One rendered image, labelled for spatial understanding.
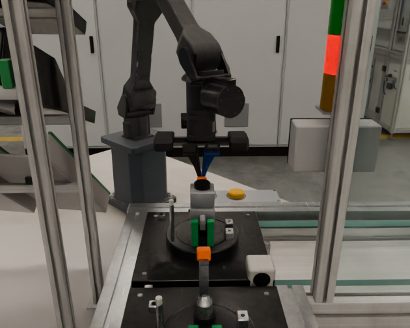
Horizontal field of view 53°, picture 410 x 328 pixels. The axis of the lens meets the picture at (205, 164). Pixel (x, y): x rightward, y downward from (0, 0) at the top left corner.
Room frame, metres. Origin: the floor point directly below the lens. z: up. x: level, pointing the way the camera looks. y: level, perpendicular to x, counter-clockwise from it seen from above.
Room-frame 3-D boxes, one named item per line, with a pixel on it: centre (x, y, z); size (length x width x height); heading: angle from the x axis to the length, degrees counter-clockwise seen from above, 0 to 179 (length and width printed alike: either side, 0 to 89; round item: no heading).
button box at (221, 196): (0.89, -0.08, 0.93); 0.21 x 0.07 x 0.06; 91
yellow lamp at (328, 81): (0.56, -0.19, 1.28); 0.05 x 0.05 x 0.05
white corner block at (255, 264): (0.58, -0.09, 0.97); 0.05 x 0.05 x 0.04; 1
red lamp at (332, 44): (0.56, -0.19, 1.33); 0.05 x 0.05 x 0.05
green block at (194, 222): (0.63, 0.02, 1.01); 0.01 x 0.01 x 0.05; 1
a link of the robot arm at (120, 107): (1.05, 0.18, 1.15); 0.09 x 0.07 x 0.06; 122
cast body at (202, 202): (0.67, 0.00, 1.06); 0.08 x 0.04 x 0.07; 1
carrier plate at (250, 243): (0.68, 0.01, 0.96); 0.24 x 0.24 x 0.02; 1
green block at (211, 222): (0.63, -0.01, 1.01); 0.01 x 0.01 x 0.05; 1
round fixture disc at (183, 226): (0.68, 0.01, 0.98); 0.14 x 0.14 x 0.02
